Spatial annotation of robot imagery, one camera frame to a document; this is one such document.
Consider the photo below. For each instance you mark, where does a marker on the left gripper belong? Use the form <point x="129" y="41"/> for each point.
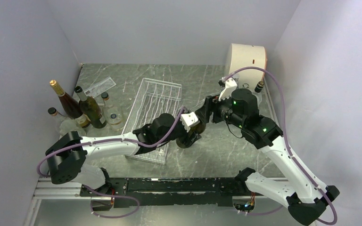
<point x="189" y="141"/>

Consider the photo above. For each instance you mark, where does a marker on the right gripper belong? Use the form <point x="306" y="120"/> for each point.
<point x="204" y="112"/>

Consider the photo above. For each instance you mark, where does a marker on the small clear glass bottle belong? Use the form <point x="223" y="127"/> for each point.
<point x="246" y="86"/>

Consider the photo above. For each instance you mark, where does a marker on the clear bottle black gold cap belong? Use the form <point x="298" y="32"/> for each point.
<point x="258" y="89"/>

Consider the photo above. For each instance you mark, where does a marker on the clear bottle blue emblem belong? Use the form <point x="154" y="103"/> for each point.
<point x="113" y="112"/>

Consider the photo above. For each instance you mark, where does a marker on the green wine bottle white label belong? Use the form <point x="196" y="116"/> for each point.
<point x="90" y="108"/>

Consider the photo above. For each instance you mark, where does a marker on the clear bottle cork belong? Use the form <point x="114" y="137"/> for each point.
<point x="64" y="124"/>

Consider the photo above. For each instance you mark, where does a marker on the dark green wine bottle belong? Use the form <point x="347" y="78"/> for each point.
<point x="197" y="129"/>

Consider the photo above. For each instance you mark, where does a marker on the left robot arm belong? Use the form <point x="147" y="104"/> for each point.
<point x="67" y="158"/>

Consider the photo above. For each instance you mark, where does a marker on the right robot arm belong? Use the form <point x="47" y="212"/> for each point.
<point x="306" y="197"/>

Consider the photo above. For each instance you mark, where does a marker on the amber bottle gold cap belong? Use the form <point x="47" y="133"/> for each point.
<point x="69" y="105"/>

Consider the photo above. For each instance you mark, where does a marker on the cream cylindrical appliance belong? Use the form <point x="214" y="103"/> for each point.
<point x="239" y="56"/>

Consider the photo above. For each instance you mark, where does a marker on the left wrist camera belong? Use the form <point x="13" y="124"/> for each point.
<point x="189" y="120"/>

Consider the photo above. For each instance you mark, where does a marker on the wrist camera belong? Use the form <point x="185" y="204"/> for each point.
<point x="230" y="86"/>
<point x="189" y="120"/>

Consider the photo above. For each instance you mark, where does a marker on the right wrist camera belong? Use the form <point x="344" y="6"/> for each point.
<point x="230" y="86"/>

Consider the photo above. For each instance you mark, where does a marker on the white wire wine rack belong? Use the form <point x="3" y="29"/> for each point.
<point x="153" y="98"/>

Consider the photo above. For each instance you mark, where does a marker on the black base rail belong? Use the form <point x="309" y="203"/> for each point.
<point x="176" y="191"/>

